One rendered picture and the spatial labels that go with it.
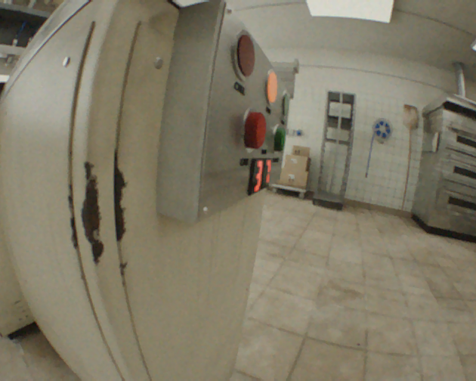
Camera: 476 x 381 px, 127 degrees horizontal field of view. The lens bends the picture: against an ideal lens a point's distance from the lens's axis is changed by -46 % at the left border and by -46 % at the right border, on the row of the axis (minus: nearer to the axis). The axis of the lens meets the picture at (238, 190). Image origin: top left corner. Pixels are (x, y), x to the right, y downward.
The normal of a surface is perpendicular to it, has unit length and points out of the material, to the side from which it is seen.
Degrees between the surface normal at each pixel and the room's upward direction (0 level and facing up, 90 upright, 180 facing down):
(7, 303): 90
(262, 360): 0
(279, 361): 0
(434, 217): 90
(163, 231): 90
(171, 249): 90
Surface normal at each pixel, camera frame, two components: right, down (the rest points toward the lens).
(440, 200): -0.46, 0.15
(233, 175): 0.92, 0.18
